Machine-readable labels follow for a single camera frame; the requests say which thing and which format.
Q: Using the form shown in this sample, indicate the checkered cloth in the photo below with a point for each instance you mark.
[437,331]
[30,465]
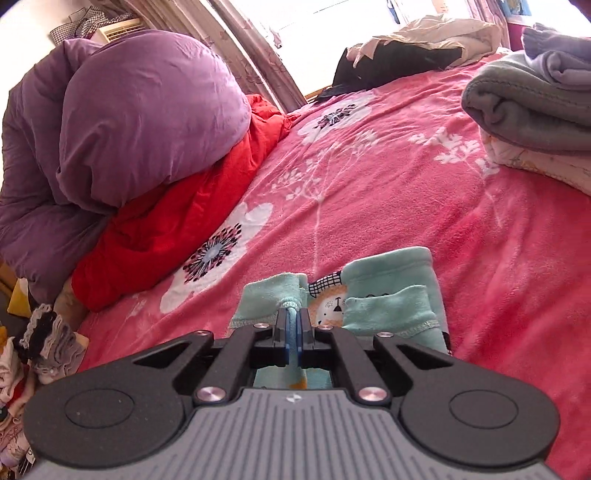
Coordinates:
[74,23]

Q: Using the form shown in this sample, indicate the purple duvet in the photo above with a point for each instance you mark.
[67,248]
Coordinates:
[138,115]

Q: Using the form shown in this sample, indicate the magenta furniture piece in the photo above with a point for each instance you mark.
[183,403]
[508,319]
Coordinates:
[515,32]

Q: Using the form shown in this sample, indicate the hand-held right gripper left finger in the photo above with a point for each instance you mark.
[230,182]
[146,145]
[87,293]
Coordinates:
[289,341]

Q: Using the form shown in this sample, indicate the cream vent unit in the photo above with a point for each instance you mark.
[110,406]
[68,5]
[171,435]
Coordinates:
[120,32]

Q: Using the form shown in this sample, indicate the black garment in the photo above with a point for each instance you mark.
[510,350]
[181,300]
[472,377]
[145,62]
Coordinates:
[397,62]

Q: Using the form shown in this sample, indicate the beige garment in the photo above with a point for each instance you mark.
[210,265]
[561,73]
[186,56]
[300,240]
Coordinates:
[443,32]

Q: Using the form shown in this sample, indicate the folded white lilac printed garment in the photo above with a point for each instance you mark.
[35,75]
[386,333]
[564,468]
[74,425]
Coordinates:
[531,161]

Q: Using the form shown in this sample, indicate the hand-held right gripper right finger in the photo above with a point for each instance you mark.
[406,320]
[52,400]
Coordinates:
[301,341]

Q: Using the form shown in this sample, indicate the pink floral fleece blanket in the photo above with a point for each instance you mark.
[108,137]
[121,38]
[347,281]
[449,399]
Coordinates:
[392,184]

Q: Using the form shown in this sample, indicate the pink patterned curtain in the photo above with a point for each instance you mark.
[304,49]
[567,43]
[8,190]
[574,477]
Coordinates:
[244,46]

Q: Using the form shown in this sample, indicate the folded grey fleece garment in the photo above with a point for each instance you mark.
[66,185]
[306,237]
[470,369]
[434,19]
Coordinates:
[521,106]

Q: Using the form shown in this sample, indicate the pile of unfolded clothes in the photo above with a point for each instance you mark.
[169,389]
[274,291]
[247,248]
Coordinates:
[32,369]

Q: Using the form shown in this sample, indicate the red quilt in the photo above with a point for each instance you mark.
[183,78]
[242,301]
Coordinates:
[175,217]

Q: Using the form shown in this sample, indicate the folded lilac grey garment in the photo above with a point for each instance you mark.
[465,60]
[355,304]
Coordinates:
[563,50]

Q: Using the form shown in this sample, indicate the teal lion print garment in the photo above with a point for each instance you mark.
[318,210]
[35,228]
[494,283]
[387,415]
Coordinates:
[392,286]

